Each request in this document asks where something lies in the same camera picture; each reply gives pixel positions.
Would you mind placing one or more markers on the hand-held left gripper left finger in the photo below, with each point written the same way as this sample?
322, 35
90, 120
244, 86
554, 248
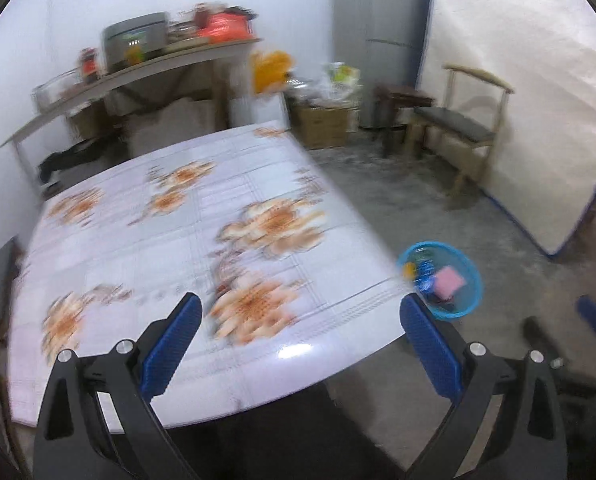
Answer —
173, 345

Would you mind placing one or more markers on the pile of clear plastic bags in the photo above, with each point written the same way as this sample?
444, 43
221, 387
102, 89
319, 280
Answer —
338, 77

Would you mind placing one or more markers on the grey refrigerator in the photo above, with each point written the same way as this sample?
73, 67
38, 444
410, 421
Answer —
377, 10

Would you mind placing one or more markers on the orange-red bag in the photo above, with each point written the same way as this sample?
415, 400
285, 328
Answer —
223, 25

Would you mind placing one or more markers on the blue wrapper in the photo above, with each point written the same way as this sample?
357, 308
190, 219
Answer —
424, 275

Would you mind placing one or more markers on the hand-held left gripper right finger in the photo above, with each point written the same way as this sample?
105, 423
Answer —
430, 350

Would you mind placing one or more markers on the red jar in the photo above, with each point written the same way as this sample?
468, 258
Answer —
89, 65

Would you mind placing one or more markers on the cardboard box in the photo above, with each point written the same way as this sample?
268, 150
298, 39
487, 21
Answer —
323, 127

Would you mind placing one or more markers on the wooden chair grey seat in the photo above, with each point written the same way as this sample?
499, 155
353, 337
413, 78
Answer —
457, 122

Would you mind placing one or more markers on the black cloth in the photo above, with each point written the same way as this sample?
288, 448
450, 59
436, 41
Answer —
63, 160

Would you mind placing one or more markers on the floral tablecloth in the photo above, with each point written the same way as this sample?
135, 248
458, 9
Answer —
128, 240

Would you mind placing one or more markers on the white cabinet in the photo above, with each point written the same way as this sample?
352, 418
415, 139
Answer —
258, 110

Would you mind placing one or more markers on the blue plastic mesh basket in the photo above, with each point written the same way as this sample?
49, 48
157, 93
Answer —
460, 311

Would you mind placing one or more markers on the grey side table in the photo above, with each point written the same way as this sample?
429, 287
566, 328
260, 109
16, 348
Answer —
178, 57

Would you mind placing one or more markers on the grey rice cooker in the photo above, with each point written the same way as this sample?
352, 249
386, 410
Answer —
133, 35

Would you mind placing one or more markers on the dark wooden stool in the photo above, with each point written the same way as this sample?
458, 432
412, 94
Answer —
402, 95

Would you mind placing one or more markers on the yellow plastic bag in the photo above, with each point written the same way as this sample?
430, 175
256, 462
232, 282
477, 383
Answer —
273, 70

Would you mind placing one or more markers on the pink scouring sponge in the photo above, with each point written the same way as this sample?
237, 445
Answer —
450, 282

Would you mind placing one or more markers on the white mattress blue trim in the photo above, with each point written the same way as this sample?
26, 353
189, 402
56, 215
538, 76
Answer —
527, 85

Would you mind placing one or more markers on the white sack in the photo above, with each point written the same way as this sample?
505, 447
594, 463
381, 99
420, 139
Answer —
178, 120

